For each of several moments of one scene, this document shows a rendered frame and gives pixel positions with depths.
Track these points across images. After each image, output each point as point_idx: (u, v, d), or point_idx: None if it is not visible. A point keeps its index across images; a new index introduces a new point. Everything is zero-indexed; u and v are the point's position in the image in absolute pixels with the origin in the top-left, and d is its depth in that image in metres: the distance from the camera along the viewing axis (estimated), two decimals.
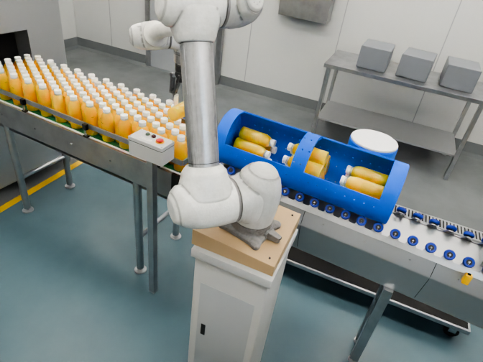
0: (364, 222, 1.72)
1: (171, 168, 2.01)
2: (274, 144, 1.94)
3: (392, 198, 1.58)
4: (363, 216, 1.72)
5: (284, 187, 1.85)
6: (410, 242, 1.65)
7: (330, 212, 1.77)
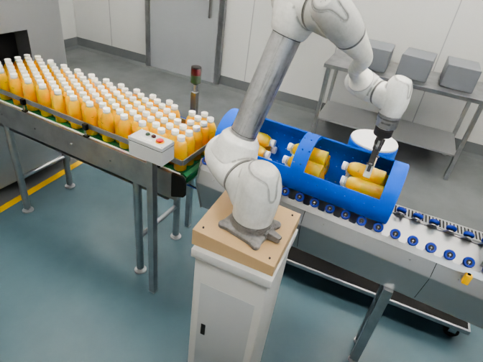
0: (364, 222, 1.72)
1: (171, 168, 2.01)
2: (274, 144, 1.94)
3: (392, 198, 1.58)
4: (363, 216, 1.72)
5: (284, 187, 1.85)
6: (410, 242, 1.65)
7: (330, 212, 1.77)
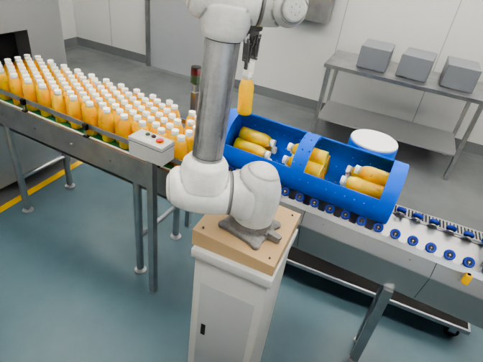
0: (364, 222, 1.72)
1: (171, 168, 2.01)
2: (274, 144, 1.94)
3: (392, 198, 1.58)
4: (363, 216, 1.72)
5: (284, 187, 1.85)
6: (410, 242, 1.65)
7: (330, 212, 1.77)
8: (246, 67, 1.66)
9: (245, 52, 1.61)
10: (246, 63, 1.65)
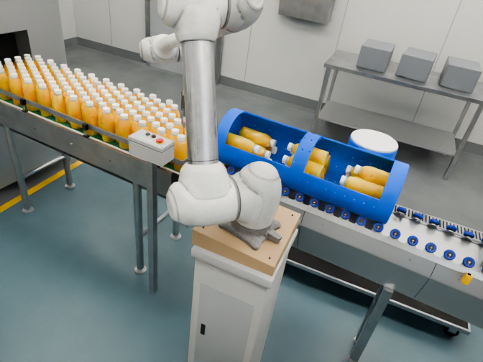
0: (364, 222, 1.72)
1: (171, 168, 2.01)
2: (274, 144, 1.94)
3: (392, 198, 1.58)
4: (363, 216, 1.72)
5: (284, 187, 1.85)
6: (410, 242, 1.65)
7: (330, 212, 1.77)
8: (185, 115, 1.88)
9: (183, 103, 1.83)
10: (185, 112, 1.87)
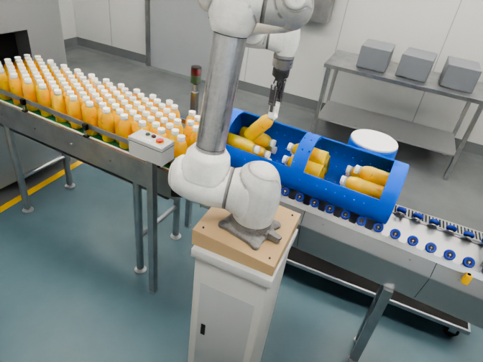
0: (364, 222, 1.72)
1: None
2: (274, 144, 1.94)
3: (392, 198, 1.58)
4: (363, 216, 1.72)
5: (284, 187, 1.85)
6: (410, 242, 1.65)
7: (330, 212, 1.77)
8: (272, 110, 1.76)
9: (272, 97, 1.70)
10: (272, 106, 1.75)
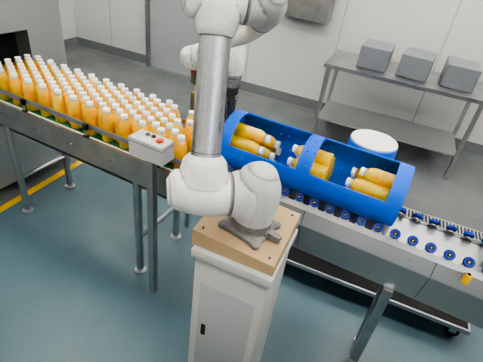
0: (361, 223, 1.72)
1: (171, 168, 2.01)
2: (279, 145, 1.93)
3: (399, 200, 1.57)
4: (366, 220, 1.72)
5: (288, 188, 1.84)
6: (410, 242, 1.65)
7: (326, 210, 1.77)
8: None
9: (232, 106, 1.92)
10: None
